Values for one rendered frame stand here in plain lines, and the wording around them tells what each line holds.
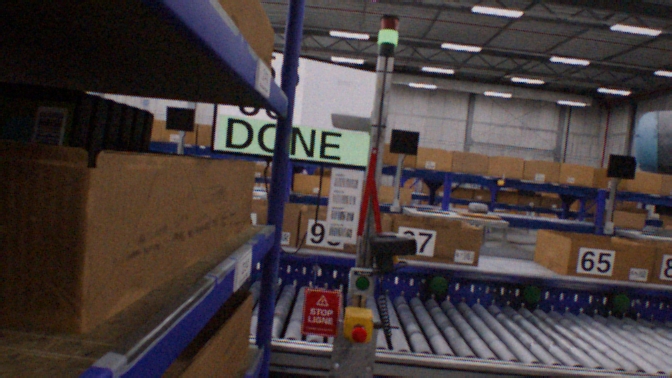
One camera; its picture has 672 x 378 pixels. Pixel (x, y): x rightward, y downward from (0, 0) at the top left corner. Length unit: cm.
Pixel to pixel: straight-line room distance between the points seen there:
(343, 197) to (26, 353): 87
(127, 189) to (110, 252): 4
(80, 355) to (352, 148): 99
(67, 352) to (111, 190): 9
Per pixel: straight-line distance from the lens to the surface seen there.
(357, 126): 113
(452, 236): 172
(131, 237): 28
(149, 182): 29
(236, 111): 107
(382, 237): 100
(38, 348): 25
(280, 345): 115
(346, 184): 103
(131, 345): 23
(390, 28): 110
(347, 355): 115
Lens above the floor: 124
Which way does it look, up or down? 3 degrees down
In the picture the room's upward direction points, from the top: 6 degrees clockwise
